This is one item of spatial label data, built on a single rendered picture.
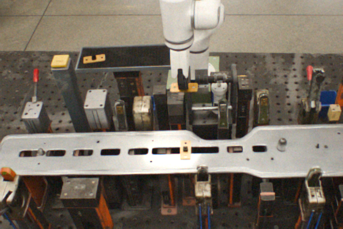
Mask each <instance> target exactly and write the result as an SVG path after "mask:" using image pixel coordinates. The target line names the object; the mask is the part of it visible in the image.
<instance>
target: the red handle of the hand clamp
mask: <svg viewBox="0 0 343 229"><path fill-rule="evenodd" d="M311 74H312V66H310V65H309V66H308V67H307V79H308V84H309V88H310V81H311ZM315 107H316V105H315V101H314V100H312V101H311V106H310V108H315Z"/></svg>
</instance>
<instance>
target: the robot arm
mask: <svg viewBox="0 0 343 229"><path fill-rule="evenodd" d="M160 8H161V17H162V25H163V34H164V39H165V44H166V46H167V47H168V48H169V49H170V65H171V77H172V78H176V77H177V79H178V80H177V82H178V89H179V90H187V89H188V83H189V77H188V69H189V66H190V68H191V80H195V69H208V76H210V73H211V71H212V72H215V69H214V67H213V66H212V65H211V64H210V63H209V47H210V37H211V35H213V34H214V33H215V32H216V31H217V30H218V29H219V28H220V27H221V25H222V24H223V23H224V21H225V17H226V9H225V7H224V6H223V4H222V3H221V0H160Z"/></svg>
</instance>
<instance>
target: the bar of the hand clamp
mask: <svg viewBox="0 0 343 229"><path fill-rule="evenodd" d="M324 80H325V78H324V70H323V68H314V69H312V74H311V81H310V88H309V95H308V112H309V111H310V106H311V101H312V100H315V105H316V107H315V108H314V109H315V111H316V112H317V110H318V103H319V97H320V94H321V91H322V84H323V81H324Z"/></svg>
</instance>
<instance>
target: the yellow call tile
mask: <svg viewBox="0 0 343 229"><path fill-rule="evenodd" d="M68 59H69V55H60V56H54V59H53V62H52V64H51V66H52V67H66V65H67V62H68Z"/></svg>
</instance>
